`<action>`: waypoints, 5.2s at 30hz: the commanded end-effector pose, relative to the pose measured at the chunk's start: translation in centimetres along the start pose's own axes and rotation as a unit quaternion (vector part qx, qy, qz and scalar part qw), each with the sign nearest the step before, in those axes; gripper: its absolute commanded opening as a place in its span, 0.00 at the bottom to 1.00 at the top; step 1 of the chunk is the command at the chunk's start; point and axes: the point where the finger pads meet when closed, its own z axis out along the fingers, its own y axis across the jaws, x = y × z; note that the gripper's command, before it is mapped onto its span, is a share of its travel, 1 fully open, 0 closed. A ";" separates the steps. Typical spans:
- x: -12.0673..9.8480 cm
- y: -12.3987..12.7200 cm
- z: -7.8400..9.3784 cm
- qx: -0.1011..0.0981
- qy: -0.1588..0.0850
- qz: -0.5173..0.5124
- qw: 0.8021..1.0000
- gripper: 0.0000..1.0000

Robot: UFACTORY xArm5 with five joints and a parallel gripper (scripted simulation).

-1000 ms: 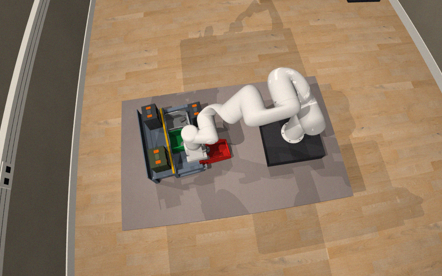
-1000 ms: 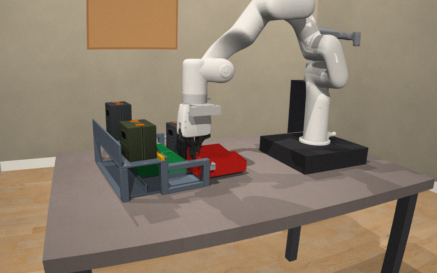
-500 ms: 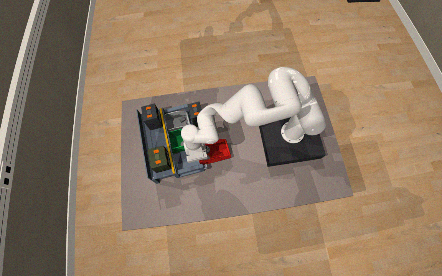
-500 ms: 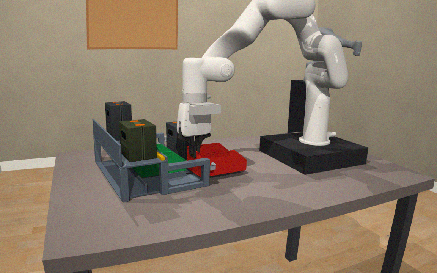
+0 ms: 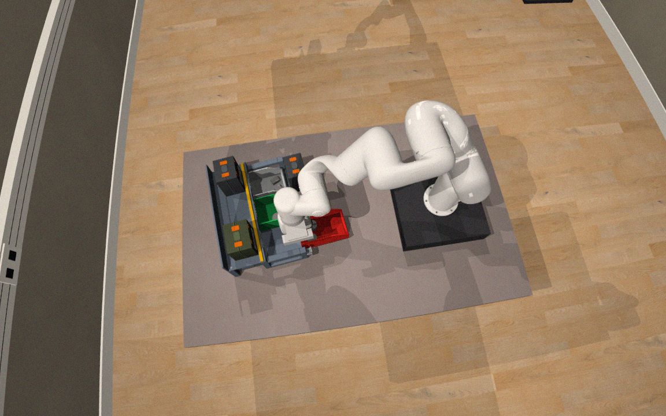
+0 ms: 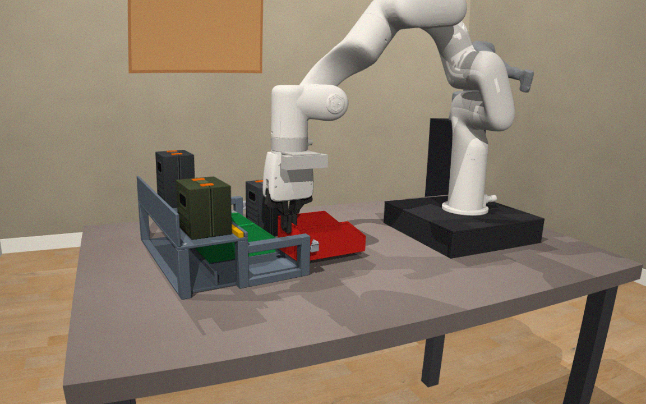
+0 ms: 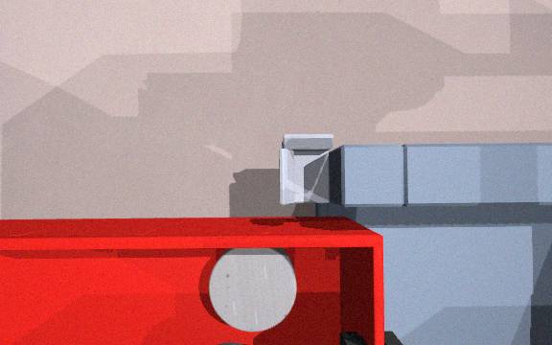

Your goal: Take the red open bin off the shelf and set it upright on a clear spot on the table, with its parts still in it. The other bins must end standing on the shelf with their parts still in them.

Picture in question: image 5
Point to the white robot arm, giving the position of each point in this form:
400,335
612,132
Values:
441,144

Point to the olive green case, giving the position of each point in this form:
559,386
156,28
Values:
240,240

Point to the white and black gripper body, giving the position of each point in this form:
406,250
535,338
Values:
307,220

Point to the grey metal shelf rack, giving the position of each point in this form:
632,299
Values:
229,209

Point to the grey open bin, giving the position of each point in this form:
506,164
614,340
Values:
261,184

